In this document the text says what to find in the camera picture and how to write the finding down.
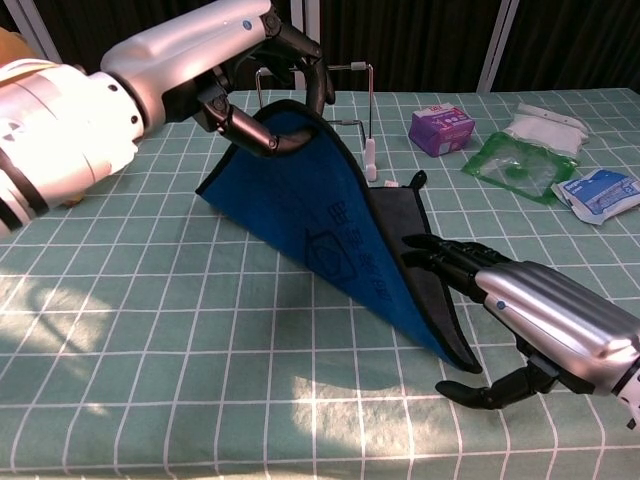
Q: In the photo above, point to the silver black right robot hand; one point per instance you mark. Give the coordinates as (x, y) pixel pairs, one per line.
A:
(545, 305)

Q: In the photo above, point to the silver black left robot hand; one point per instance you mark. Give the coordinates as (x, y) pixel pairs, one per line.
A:
(165, 65)

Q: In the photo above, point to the blue cloth bag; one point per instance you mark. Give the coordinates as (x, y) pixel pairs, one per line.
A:
(300, 200)

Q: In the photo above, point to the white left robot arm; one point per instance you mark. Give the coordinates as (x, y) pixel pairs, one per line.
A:
(50, 135)

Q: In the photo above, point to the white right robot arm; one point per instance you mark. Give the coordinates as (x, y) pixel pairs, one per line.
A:
(631, 390)

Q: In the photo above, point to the blue white wipe packet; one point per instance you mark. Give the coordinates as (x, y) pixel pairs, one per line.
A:
(600, 195)

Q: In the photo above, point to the green transparent plastic bag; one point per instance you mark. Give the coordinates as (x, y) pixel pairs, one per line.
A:
(500, 165)

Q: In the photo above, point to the white cloth packet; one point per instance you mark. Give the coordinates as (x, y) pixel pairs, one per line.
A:
(545, 132)

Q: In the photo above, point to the purple tissue pack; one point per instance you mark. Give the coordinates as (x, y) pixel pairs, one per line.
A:
(440, 132)

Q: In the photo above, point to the green checked tablecloth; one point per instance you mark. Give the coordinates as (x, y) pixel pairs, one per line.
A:
(150, 350)

